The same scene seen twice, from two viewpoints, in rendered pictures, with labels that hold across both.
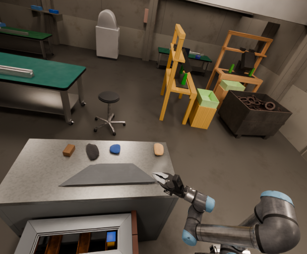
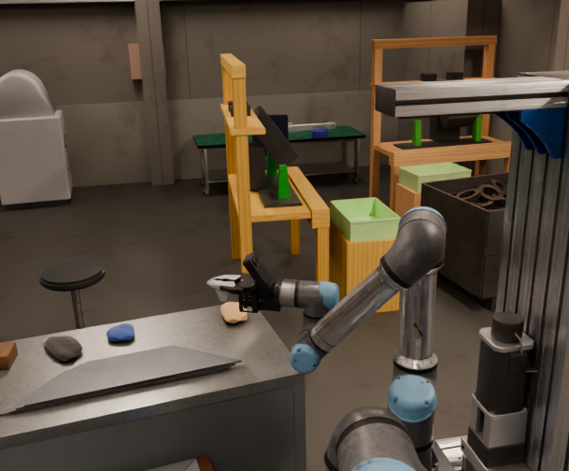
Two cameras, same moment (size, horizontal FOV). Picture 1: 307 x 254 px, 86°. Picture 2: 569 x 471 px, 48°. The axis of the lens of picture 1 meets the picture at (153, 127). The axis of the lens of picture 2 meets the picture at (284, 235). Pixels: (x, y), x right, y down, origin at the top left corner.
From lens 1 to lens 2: 106 cm
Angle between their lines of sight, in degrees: 19
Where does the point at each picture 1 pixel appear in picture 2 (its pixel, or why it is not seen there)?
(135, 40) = (119, 134)
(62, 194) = (13, 425)
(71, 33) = not seen: outside the picture
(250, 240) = (379, 276)
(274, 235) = (400, 243)
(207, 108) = (375, 242)
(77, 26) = not seen: outside the picture
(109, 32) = (33, 128)
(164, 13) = (186, 44)
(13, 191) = not seen: outside the picture
